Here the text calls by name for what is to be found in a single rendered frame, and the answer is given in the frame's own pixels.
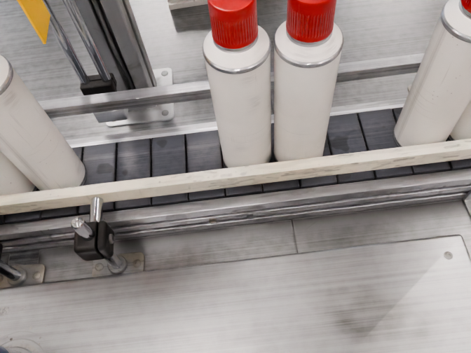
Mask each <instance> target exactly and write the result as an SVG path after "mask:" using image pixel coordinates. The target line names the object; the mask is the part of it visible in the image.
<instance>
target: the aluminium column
mask: <svg viewBox="0 0 471 353"><path fill-rule="evenodd" d="M75 2H76V4H77V6H78V8H79V10H80V12H81V14H82V16H83V19H84V21H85V23H86V25H87V27H88V29H89V32H90V34H91V36H92V38H93V40H94V42H95V45H96V46H97V49H98V50H99V53H100V55H101V57H102V59H103V61H104V64H105V66H106V68H107V70H108V72H109V73H112V74H113V75H114V77H115V79H116V82H117V84H116V89H117V91H124V90H131V87H130V84H129V82H128V79H127V77H126V75H125V73H124V71H123V70H122V68H121V66H120V64H119V63H118V60H117V59H116V57H115V55H114V53H113V51H112V49H111V46H110V45H109V42H108V40H107V38H106V35H105V33H104V30H103V28H102V25H101V23H100V20H99V18H98V16H97V13H96V11H95V8H94V6H93V3H92V1H91V0H75ZM97 2H98V4H99V7H100V10H101V12H102V15H103V17H104V20H105V22H106V25H107V28H108V30H109V33H110V35H111V38H112V40H113V42H114V45H115V46H116V49H117V51H118V54H119V55H120V56H121V59H122V60H123V63H124V64H125V66H126V68H127V70H128V72H129V74H130V76H131V78H132V81H133V83H134V85H135V89H140V88H151V87H156V78H155V76H154V73H153V70H152V68H151V64H150V61H149V58H148V55H147V53H146V49H145V47H144V43H143V41H142V37H141V35H140V32H139V29H138V26H137V23H136V20H135V16H134V14H133V11H132V9H131V6H130V2H129V0H97ZM154 107H157V105H153V106H143V107H137V108H131V109H128V110H129V111H131V110H137V109H147V108H154Z"/></svg>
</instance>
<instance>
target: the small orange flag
mask: <svg viewBox="0 0 471 353"><path fill-rule="evenodd" d="M17 1H18V3H19V4H20V6H21V8H22V9H23V11H24V12H25V15H26V16H27V18H28V19H29V21H30V22H31V24H32V26H33V28H34V29H35V31H36V33H37V34H38V35H39V38H40V39H41V41H42V42H43V44H46V39H47V35H48V26H49V22H50V13H49V12H48V10H47V8H46V6H45V4H44V2H43V1H42V0H17Z"/></svg>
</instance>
